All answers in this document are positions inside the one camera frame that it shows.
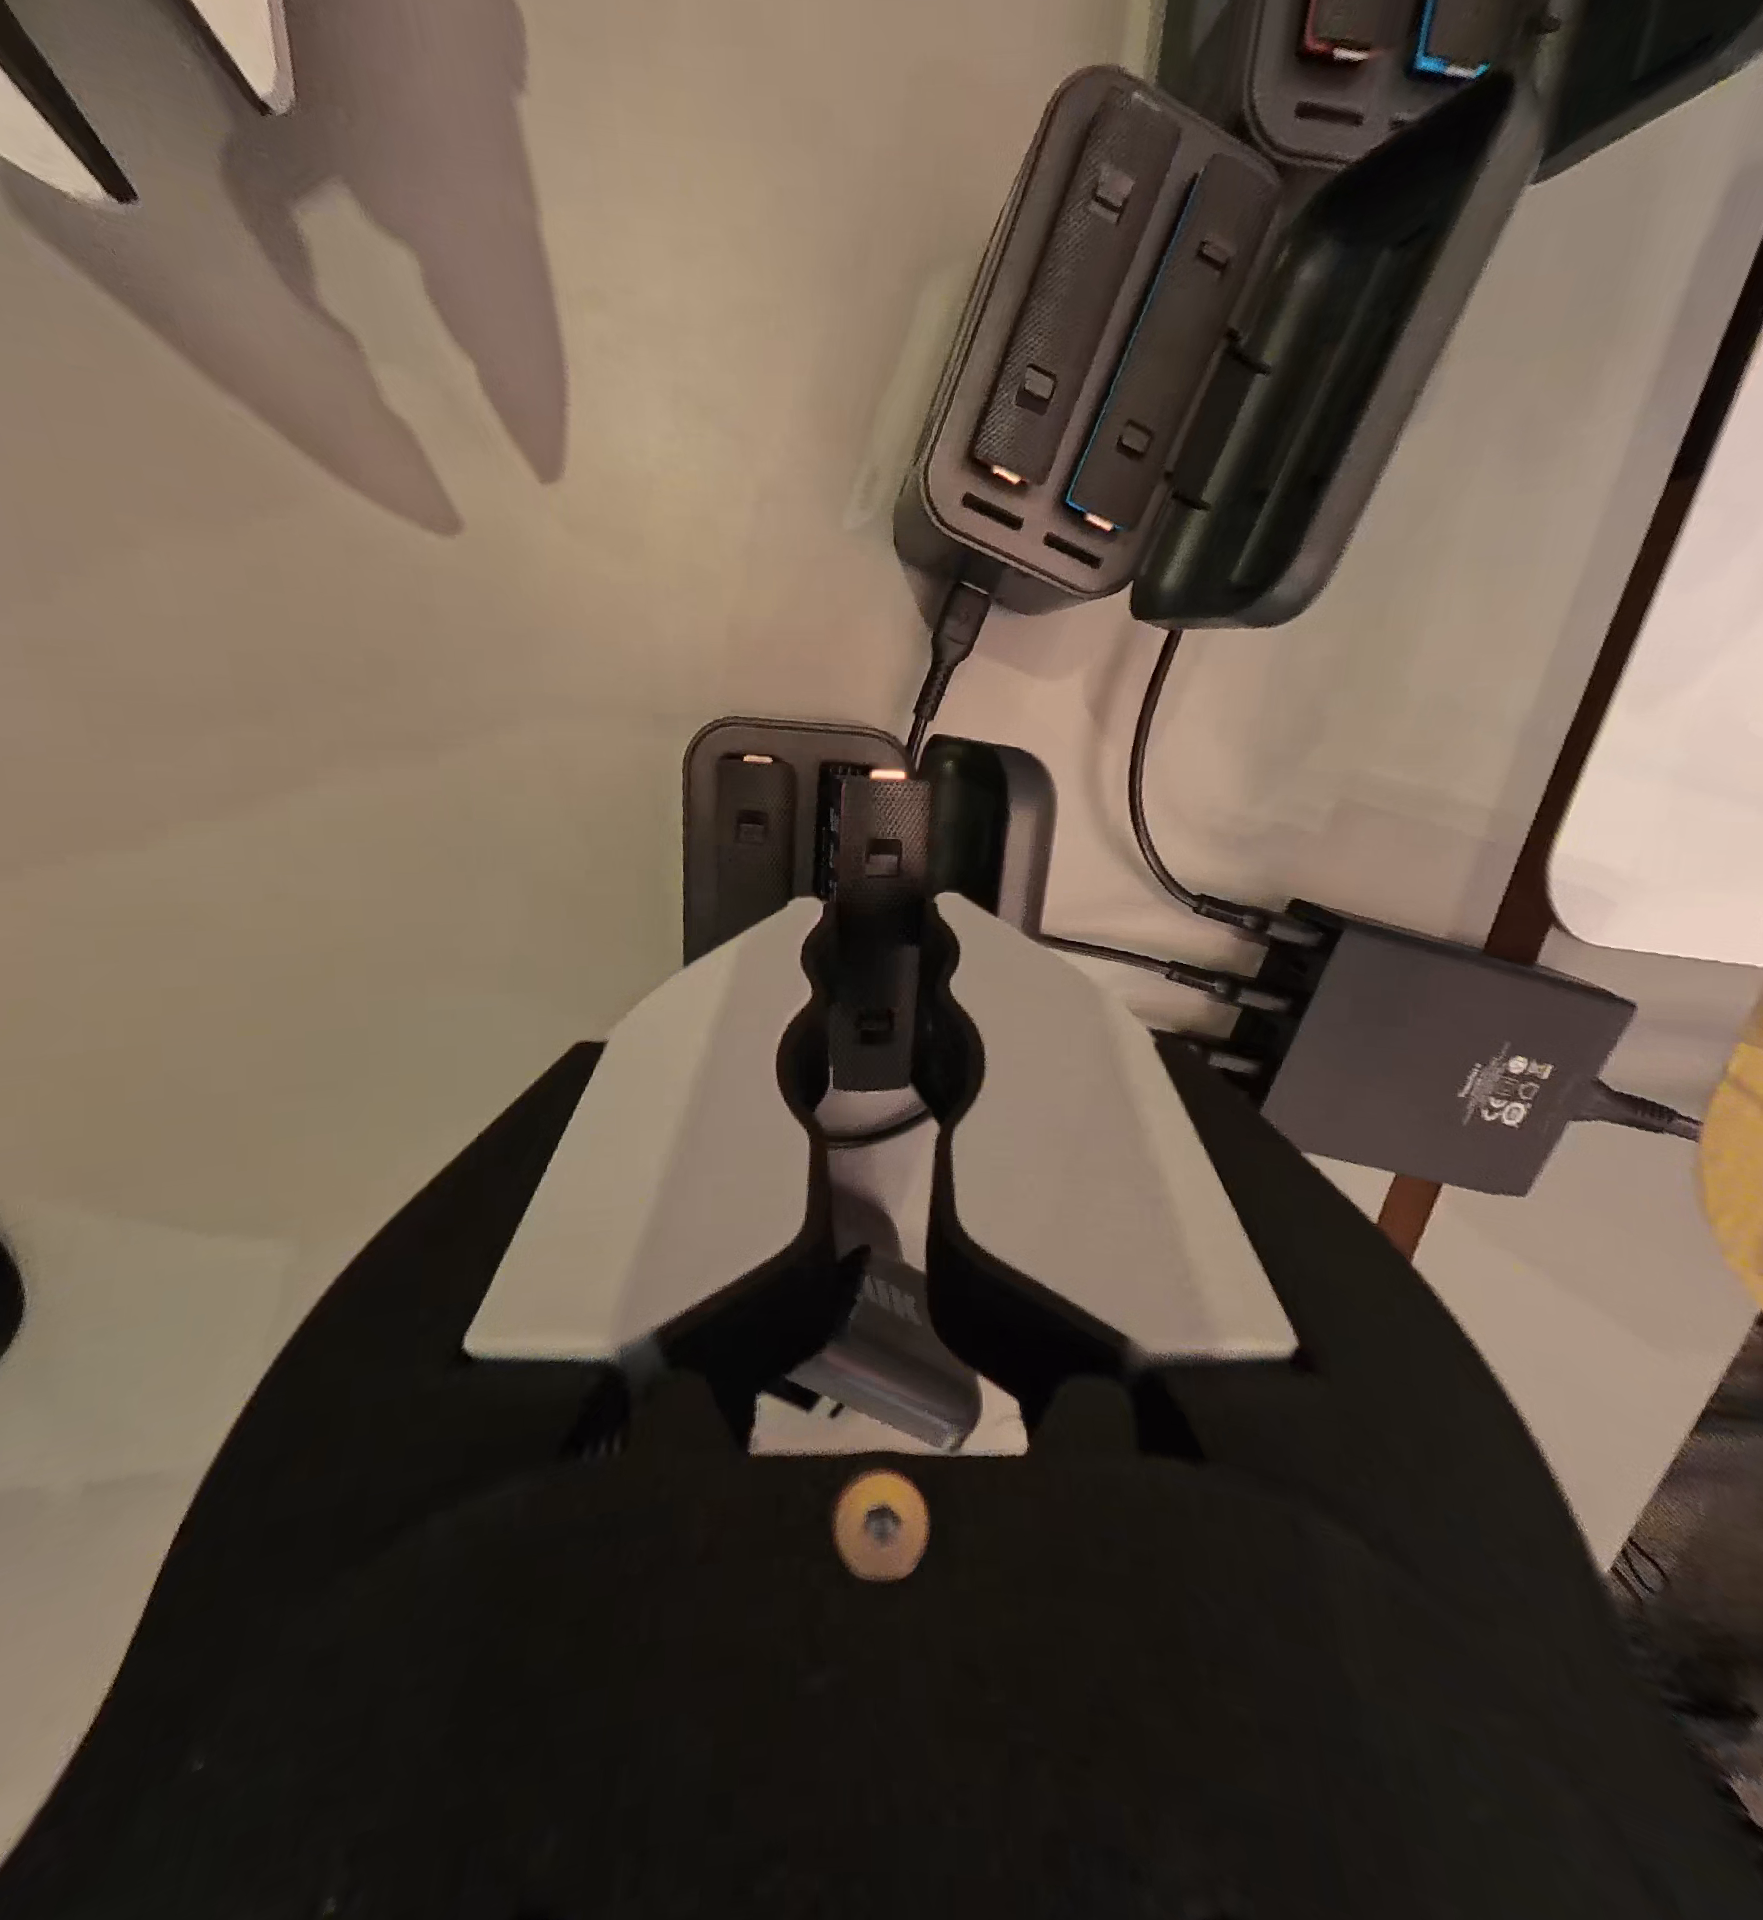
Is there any black hub power cable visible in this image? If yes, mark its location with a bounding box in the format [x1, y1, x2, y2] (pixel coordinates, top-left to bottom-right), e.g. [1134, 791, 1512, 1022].
[1590, 1078, 1711, 1146]

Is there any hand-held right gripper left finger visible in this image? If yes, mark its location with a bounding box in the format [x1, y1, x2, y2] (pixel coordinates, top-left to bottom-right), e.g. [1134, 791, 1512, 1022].
[461, 893, 872, 1448]

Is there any black usb charging hub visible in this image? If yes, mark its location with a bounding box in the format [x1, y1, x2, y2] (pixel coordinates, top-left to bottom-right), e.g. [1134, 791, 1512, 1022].
[1252, 898, 1642, 1203]

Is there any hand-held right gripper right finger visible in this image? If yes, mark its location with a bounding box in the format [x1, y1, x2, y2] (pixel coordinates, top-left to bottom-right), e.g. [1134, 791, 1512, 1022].
[924, 892, 1304, 1448]

